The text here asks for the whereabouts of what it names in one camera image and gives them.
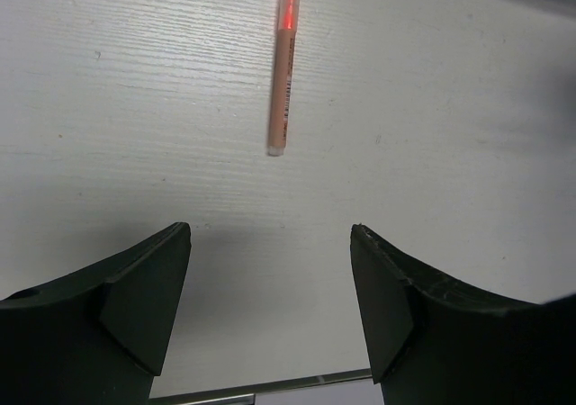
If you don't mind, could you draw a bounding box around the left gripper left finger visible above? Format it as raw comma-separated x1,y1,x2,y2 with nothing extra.
1,222,192,404

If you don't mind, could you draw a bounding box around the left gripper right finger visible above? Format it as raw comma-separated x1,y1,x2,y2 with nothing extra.
350,224,575,404

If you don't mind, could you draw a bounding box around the orange slim highlighter pen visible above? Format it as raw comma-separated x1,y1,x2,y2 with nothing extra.
267,0,300,157

